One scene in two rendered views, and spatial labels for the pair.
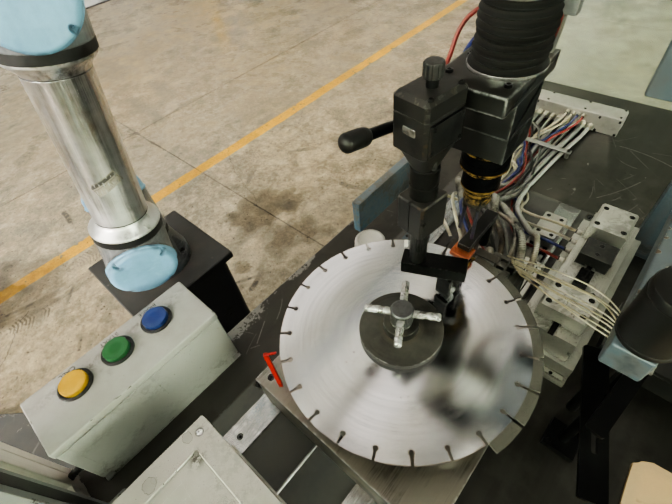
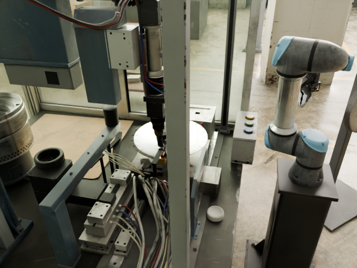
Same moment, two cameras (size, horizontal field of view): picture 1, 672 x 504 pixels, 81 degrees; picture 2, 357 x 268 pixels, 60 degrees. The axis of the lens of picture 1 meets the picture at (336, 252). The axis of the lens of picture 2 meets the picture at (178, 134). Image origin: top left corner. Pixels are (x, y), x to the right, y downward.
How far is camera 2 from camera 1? 147 cm
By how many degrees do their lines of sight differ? 94
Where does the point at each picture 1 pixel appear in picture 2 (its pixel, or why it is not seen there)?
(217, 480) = (197, 118)
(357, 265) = (194, 145)
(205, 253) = (289, 185)
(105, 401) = (238, 118)
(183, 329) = (237, 132)
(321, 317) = (194, 132)
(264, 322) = (232, 172)
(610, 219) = (100, 209)
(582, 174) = not seen: outside the picture
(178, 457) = (209, 117)
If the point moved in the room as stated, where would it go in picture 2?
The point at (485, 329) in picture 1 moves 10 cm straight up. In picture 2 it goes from (147, 142) to (145, 122)
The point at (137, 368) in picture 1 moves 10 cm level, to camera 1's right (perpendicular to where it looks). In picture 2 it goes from (238, 123) to (223, 129)
